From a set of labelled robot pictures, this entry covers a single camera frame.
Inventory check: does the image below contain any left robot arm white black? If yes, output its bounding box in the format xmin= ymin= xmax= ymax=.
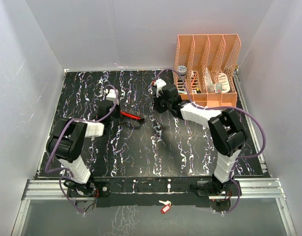
xmin=46 ymin=100 xmax=119 ymax=196

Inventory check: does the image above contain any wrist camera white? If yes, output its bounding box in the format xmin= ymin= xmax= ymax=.
xmin=104 ymin=88 xmax=119 ymax=105
xmin=153 ymin=79 xmax=166 ymax=97

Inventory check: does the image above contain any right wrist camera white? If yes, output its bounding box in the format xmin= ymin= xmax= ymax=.
xmin=153 ymin=79 xmax=166 ymax=97

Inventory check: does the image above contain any small jar with lid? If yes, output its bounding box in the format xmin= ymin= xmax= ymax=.
xmin=177 ymin=65 xmax=188 ymax=80

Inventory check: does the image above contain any red handled key organizer plate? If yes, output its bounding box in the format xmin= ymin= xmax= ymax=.
xmin=120 ymin=110 xmax=146 ymax=124

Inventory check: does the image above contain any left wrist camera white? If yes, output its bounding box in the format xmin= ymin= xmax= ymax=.
xmin=104 ymin=88 xmax=119 ymax=105

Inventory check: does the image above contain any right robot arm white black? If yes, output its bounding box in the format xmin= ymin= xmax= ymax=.
xmin=152 ymin=81 xmax=247 ymax=195

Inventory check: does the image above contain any orange file organizer rack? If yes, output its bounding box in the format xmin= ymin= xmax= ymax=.
xmin=174 ymin=34 xmax=241 ymax=107

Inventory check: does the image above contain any white labelled packet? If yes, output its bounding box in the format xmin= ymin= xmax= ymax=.
xmin=204 ymin=70 xmax=231 ymax=93

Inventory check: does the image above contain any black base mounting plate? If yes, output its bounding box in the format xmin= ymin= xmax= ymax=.
xmin=94 ymin=177 xmax=242 ymax=208

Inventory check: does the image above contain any red tag with key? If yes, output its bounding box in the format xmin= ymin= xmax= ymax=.
xmin=159 ymin=200 xmax=171 ymax=214

